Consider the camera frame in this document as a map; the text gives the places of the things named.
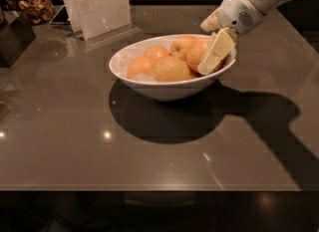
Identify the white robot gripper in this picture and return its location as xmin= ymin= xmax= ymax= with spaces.
xmin=197 ymin=0 xmax=265 ymax=76

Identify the large orange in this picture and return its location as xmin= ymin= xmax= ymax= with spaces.
xmin=186 ymin=37 xmax=209 ymax=73

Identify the white ceramic bowl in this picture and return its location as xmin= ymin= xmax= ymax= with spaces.
xmin=109 ymin=35 xmax=236 ymax=102

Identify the bowl of dried brown snacks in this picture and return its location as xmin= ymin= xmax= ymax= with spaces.
xmin=5 ymin=0 xmax=55 ymax=25

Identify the orange back center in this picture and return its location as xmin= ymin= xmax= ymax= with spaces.
xmin=169 ymin=35 xmax=196 ymax=61

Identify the orange front center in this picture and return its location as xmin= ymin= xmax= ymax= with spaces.
xmin=151 ymin=56 xmax=190 ymax=83

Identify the orange back left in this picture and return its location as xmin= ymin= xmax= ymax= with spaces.
xmin=144 ymin=46 xmax=169 ymax=60

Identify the orange left front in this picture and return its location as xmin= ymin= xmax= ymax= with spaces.
xmin=127 ymin=56 xmax=156 ymax=79

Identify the clear acrylic sign holder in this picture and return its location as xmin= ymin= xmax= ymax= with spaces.
xmin=63 ymin=0 xmax=139 ymax=46

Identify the smartphone lying on table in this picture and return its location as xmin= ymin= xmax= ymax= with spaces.
xmin=50 ymin=6 xmax=70 ymax=25

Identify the dark square box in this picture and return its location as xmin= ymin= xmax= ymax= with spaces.
xmin=0 ymin=11 xmax=36 ymax=68

